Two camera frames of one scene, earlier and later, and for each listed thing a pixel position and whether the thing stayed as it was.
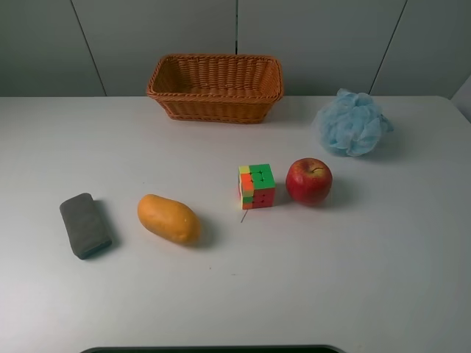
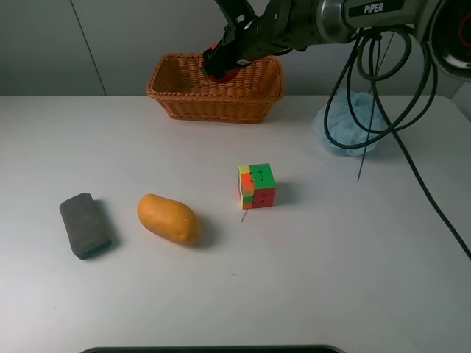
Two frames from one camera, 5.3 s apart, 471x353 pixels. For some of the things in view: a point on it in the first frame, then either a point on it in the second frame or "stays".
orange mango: (171, 218) stays
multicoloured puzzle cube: (257, 186) stays
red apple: (309, 180) -> (229, 75)
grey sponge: (86, 227) stays
